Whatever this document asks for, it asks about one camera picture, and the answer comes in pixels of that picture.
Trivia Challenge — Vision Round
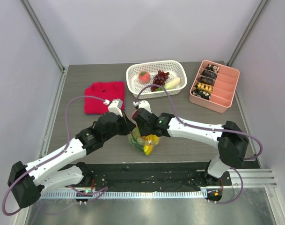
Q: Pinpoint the yellow fake banana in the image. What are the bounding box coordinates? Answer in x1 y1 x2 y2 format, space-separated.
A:
143 135 161 156

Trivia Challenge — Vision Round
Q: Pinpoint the clear zip top bag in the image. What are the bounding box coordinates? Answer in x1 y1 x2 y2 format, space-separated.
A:
128 127 161 156

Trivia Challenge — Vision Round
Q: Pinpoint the purple fake grape bunch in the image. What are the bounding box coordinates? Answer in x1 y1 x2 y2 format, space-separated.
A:
153 70 169 87

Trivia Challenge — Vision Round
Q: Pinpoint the pink fake peach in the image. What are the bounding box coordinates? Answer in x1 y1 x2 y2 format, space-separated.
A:
138 71 150 83

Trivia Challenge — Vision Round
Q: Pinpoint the white fake radish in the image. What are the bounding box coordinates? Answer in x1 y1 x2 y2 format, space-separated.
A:
163 77 181 90

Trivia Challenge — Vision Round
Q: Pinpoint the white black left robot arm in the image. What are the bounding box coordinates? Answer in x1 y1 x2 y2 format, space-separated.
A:
5 112 136 209

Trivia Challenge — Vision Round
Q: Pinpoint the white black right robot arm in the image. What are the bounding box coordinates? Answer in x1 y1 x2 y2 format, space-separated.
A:
132 108 249 187

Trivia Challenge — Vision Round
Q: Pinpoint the green fake leafy vegetable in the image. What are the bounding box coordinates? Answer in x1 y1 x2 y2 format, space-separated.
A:
130 135 145 152

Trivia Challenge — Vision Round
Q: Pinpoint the red folded cloth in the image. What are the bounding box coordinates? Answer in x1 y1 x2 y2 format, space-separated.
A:
84 81 125 115

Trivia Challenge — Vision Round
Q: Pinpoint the white perforated plastic basket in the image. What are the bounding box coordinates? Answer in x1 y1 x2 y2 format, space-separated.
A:
126 60 187 99

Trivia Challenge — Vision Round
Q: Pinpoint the pink divided organizer tray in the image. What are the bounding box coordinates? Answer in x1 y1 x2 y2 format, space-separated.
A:
189 60 240 113

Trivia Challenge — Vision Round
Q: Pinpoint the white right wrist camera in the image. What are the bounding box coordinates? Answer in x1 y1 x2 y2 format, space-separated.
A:
133 100 152 113

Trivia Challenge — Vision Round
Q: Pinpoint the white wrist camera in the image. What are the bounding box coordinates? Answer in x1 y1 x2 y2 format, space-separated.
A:
133 100 152 113
108 99 123 117

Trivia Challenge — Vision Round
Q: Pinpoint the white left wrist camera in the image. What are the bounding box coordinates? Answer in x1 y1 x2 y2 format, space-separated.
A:
108 99 123 117

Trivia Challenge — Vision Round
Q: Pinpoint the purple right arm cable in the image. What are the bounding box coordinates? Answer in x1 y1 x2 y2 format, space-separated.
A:
135 84 264 205

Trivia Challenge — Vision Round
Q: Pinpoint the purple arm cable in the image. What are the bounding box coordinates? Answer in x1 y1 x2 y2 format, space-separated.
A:
135 84 264 205
2 95 110 216

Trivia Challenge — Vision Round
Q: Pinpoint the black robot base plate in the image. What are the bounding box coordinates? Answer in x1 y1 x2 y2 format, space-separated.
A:
65 161 232 192

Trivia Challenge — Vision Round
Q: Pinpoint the white slotted cable duct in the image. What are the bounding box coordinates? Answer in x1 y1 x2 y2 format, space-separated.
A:
41 189 207 199

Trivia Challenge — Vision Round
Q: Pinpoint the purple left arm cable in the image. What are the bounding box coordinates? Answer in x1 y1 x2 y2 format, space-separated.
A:
2 95 110 216

